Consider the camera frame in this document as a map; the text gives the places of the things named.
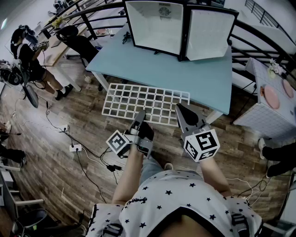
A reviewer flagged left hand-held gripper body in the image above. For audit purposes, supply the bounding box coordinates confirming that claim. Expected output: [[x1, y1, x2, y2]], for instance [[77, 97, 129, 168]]
[[105, 126, 155, 160]]

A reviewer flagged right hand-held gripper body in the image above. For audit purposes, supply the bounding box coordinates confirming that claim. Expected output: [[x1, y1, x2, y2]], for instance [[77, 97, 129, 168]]
[[179, 123, 221, 163]]

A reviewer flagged white wire shelf rack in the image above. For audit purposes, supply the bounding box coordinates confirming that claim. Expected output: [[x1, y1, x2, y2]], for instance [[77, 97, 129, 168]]
[[101, 82, 191, 127]]

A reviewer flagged black mini fridge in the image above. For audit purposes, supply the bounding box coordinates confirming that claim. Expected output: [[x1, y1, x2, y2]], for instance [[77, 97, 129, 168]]
[[122, 0, 240, 62]]

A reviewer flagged person's right forearm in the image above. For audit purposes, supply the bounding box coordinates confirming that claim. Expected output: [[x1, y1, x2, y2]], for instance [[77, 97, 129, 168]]
[[198, 157, 232, 197]]

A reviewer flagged person's left forearm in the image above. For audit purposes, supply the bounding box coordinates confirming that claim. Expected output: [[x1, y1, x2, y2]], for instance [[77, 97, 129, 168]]
[[111, 144, 145, 206]]

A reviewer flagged person's blue jeans leg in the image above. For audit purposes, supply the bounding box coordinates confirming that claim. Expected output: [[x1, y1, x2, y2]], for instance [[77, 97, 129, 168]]
[[140, 157, 164, 186]]

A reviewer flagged light blue table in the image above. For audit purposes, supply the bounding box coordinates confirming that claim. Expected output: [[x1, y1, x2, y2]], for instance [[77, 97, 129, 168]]
[[85, 24, 233, 125]]

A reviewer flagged white star print shirt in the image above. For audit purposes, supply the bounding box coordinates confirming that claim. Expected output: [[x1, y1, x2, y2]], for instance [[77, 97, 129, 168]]
[[86, 170, 264, 237]]

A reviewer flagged table with grid tablecloth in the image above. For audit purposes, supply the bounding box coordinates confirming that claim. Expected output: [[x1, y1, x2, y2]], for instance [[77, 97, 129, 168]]
[[233, 57, 296, 139]]

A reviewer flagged large pink plate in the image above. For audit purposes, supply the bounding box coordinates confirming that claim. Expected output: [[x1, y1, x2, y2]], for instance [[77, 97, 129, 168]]
[[263, 85, 281, 110]]

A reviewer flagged black harness buckle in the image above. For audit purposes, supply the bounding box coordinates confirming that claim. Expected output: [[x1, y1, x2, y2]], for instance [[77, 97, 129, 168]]
[[103, 223, 124, 237], [231, 212, 252, 232]]

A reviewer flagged vase of pale flowers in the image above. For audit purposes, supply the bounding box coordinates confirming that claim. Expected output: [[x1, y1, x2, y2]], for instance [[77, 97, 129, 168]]
[[267, 58, 284, 79]]

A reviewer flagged black office chair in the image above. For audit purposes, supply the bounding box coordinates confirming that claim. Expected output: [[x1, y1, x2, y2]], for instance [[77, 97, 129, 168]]
[[56, 25, 100, 68]]

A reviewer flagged small pink plate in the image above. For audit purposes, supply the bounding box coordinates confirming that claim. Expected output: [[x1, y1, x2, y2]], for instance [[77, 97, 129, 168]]
[[282, 79, 295, 98]]

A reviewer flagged wooden desk with white legs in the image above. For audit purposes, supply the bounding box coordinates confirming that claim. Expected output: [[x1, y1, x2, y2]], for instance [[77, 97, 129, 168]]
[[40, 13, 82, 92]]

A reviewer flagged black metal railing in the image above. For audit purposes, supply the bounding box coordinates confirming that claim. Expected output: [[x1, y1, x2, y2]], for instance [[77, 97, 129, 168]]
[[40, 0, 296, 93]]

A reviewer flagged black equipment stand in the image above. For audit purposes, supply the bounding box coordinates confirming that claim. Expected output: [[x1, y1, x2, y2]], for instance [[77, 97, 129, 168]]
[[0, 60, 39, 109]]

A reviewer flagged yellow flower bunch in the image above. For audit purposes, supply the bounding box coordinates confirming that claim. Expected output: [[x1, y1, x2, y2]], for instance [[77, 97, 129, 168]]
[[51, 16, 67, 28]]

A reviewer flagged white floor cable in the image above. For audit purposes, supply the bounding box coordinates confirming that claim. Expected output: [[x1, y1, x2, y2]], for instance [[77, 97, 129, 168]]
[[225, 177, 255, 200]]

